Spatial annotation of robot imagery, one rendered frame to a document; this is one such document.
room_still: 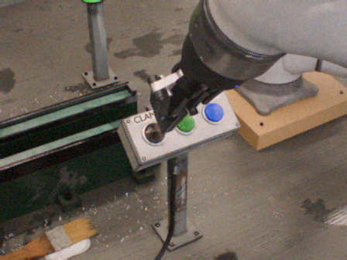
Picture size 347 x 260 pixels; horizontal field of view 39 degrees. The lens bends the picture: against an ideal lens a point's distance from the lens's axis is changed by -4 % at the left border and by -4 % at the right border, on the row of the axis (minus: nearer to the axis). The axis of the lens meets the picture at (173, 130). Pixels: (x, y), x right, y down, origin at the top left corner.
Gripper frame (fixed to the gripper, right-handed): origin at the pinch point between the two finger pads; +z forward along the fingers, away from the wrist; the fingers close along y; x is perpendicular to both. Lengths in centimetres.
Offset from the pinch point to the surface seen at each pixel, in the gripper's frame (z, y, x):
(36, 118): 38.7, 10.4, -17.6
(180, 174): 17.1, -4.7, 5.8
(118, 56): 67, -22, -37
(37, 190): 36.7, 15.4, -3.1
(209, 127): 7.9, -8.4, 1.9
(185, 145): 7.9, -3.6, 3.1
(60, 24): 84, -14, -60
